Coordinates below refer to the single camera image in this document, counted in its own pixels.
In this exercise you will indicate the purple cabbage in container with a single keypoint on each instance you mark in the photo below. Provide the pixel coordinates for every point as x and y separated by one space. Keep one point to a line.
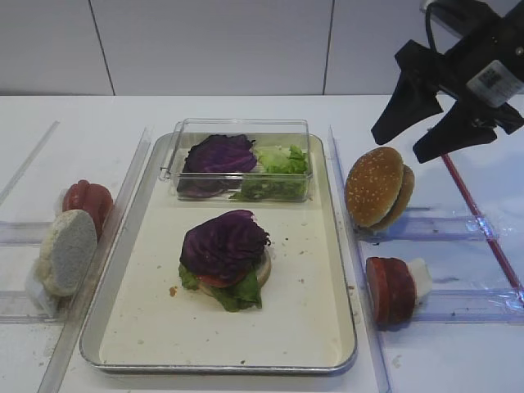
216 154

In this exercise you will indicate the clear track right upper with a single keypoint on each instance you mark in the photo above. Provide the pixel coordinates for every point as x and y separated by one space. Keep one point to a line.
428 229

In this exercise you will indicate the white pusher block left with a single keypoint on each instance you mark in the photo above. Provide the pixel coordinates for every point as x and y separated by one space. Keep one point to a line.
40 297

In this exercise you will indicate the clear rail of tray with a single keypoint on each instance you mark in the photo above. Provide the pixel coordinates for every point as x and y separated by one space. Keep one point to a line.
361 285
65 346

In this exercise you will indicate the tomato slice on burger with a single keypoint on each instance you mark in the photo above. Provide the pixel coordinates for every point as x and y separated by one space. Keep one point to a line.
224 279

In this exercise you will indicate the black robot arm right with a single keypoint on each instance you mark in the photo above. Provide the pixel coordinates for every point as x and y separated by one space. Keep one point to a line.
446 22

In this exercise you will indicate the sesame bun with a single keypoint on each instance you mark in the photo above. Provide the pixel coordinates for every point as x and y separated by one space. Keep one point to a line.
373 185
401 202

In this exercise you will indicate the clear far left rail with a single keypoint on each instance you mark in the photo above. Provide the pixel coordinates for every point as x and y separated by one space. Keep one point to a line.
19 173

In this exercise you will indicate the metal baking tray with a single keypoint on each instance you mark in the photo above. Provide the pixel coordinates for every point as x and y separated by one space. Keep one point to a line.
305 324

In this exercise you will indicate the green lettuce leaf on burger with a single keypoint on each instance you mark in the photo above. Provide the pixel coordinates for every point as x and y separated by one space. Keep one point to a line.
241 295

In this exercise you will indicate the clear track left upper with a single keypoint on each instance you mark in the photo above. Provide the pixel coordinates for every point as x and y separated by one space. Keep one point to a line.
23 233

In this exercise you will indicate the pale bun halves left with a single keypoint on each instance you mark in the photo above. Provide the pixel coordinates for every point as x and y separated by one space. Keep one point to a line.
66 251

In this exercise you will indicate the green lettuce in container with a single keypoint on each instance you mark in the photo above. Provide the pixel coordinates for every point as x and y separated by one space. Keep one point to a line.
281 175

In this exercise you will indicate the sesame top bun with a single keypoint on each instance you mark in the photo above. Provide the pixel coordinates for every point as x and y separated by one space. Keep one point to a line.
373 185

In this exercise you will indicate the clear track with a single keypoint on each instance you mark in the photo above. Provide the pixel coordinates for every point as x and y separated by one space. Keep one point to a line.
17 308
428 229
471 306
23 233

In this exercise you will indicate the clear rail left of tray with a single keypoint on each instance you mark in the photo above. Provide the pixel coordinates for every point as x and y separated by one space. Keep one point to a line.
65 346

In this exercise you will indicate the stack of meat patties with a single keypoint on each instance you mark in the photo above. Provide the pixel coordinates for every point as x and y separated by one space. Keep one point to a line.
392 289

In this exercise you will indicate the red plastic rail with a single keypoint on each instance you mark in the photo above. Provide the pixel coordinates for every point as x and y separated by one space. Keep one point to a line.
492 242

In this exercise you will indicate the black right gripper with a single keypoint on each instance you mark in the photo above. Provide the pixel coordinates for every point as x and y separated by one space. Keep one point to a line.
481 72

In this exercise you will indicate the stack of tomato slices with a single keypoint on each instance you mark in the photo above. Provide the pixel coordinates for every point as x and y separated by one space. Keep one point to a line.
93 198

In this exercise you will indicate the clear track left lower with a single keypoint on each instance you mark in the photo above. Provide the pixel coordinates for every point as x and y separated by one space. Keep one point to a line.
17 308

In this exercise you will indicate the clear track right lower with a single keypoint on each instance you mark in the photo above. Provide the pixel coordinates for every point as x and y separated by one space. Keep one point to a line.
471 306

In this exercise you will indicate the clear rail right of tray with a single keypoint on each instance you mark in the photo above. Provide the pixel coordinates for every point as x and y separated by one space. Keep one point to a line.
361 285

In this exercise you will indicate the clear plastic container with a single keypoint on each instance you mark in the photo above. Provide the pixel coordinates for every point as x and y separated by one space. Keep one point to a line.
264 133

